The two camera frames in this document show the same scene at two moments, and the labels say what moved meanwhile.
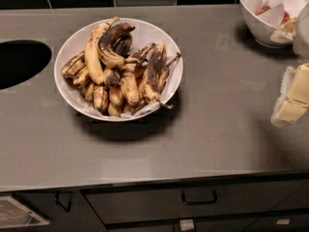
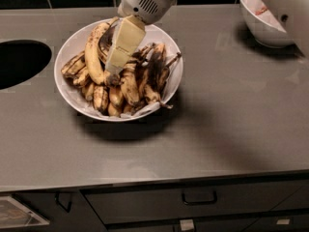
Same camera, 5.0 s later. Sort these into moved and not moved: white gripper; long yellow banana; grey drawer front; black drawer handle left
Moved: white gripper
Not moved: black drawer handle left; grey drawer front; long yellow banana
